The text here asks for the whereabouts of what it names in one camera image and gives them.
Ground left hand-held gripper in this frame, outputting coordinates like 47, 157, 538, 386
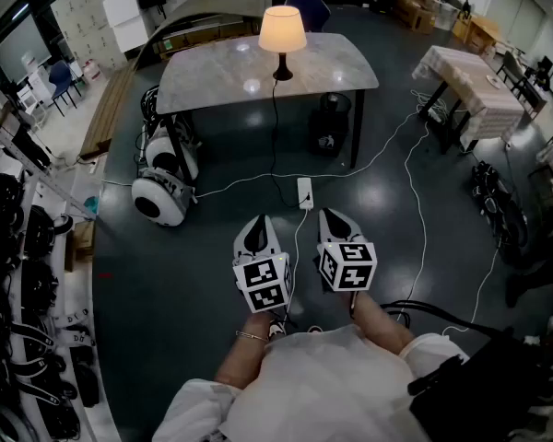
232, 214, 292, 315

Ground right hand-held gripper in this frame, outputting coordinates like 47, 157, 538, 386
313, 208, 378, 294

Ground white power strip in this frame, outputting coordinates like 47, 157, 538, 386
297, 177, 313, 211

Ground black lamp power cable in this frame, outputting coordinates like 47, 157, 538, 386
269, 78, 312, 210

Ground table lamp with cream shade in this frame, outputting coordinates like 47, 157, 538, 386
257, 5, 308, 82

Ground person's right forearm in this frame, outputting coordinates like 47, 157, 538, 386
349, 290, 417, 357

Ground black shoulder bag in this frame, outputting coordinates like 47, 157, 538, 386
380, 299, 553, 442

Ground person's left forearm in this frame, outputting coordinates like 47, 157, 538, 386
214, 310, 272, 390

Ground black square trash bin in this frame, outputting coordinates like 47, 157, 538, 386
309, 107, 351, 158

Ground black mesh waste basket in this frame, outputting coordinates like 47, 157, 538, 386
320, 92, 353, 114

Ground person's white shirt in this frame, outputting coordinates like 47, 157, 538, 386
151, 323, 470, 442

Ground pile of black gear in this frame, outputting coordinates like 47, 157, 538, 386
470, 160, 530, 264

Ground grey marble table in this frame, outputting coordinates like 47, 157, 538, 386
155, 31, 380, 182

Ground small cardboard box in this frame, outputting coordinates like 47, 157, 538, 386
65, 221, 96, 272

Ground long wooden plank bench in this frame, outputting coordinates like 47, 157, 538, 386
79, 60, 138, 161

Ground table with checked cloth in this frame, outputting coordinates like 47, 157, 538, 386
412, 45, 527, 155

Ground wooden pallet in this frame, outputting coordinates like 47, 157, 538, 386
154, 19, 262, 60

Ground dark blue chair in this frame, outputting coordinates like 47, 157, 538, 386
284, 0, 332, 34

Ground large cardboard box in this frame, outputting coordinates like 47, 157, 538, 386
395, 0, 437, 35

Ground metal shelf rack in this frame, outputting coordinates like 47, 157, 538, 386
0, 108, 100, 442

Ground curved grey board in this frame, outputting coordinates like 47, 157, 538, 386
135, 0, 268, 71

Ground white jug with red cap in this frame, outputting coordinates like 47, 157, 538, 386
82, 58, 104, 85

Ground blue chair with black legs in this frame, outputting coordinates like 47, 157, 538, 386
48, 60, 83, 118

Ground white foam boards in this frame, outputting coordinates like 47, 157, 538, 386
96, 0, 151, 53

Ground white locker cabinet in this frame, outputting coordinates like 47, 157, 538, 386
50, 0, 129, 71

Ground white power strip cable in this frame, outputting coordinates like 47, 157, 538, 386
283, 207, 311, 317

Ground black cable bundle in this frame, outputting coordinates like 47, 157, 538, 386
140, 85, 163, 126

